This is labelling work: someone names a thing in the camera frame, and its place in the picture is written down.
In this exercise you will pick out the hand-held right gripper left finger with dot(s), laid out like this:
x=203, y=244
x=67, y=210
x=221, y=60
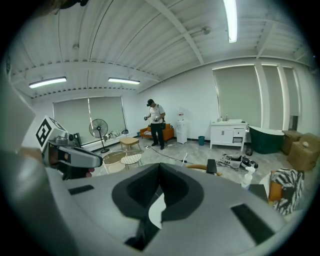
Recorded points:
x=100, y=212

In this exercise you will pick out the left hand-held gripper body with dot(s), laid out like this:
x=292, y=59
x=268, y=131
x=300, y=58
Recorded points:
x=43, y=132

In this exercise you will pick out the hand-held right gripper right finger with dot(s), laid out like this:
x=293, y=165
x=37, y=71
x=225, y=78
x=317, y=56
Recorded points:
x=212, y=225

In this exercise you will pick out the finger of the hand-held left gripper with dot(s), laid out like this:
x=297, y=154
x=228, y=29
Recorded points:
x=82, y=157

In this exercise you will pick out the person's left forearm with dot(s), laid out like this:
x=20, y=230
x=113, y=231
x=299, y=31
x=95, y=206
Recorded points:
x=31, y=153

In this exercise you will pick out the person's left hand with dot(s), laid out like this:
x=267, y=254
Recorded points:
x=90, y=172

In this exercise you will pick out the round wood top side table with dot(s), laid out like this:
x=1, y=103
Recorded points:
x=113, y=157

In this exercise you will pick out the grey roller blind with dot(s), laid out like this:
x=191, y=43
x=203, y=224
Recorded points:
x=272, y=100
x=71, y=117
x=291, y=92
x=237, y=97
x=106, y=110

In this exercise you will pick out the black floor fan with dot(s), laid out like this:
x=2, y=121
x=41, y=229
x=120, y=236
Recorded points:
x=98, y=128

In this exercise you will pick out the wooden coffee table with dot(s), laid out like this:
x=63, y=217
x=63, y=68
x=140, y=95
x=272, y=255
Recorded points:
x=129, y=141

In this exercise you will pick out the ceiling tube light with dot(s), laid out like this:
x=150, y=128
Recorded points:
x=47, y=82
x=123, y=80
x=231, y=20

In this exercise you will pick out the white soap pump bottle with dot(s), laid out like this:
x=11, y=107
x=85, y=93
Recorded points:
x=247, y=178

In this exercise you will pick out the curved wooden chair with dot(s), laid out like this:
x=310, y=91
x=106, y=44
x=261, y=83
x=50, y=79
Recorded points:
x=197, y=166

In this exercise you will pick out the white power strip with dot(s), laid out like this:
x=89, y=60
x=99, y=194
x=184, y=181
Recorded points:
x=146, y=147

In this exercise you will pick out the round white armchair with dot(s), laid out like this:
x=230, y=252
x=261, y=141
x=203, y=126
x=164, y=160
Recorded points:
x=265, y=178

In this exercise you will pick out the person's white shirt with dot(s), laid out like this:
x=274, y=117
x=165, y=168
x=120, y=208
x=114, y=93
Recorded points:
x=25, y=200

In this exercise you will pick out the orange cushion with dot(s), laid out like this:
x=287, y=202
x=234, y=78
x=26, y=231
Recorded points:
x=275, y=191

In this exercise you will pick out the black white floor device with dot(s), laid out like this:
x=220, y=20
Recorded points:
x=250, y=162

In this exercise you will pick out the black jar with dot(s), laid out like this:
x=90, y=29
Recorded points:
x=249, y=150

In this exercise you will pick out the teal waste bin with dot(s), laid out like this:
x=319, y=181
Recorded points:
x=201, y=140

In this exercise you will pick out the black white striped blanket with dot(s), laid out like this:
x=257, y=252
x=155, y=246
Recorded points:
x=290, y=190

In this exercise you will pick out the orange sofa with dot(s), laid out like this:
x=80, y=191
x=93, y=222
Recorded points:
x=170, y=131

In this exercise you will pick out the white vanity cabinet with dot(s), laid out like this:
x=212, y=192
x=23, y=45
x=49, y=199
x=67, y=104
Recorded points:
x=225, y=132

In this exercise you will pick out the white water dispenser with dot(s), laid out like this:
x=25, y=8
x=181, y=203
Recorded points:
x=181, y=130

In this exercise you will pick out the dark green bathtub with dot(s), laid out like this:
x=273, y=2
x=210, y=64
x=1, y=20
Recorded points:
x=265, y=140

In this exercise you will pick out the small cardboard box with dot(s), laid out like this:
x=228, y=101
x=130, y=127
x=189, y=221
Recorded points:
x=290, y=140

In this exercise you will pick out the large cardboard box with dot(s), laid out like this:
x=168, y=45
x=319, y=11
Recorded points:
x=303, y=152

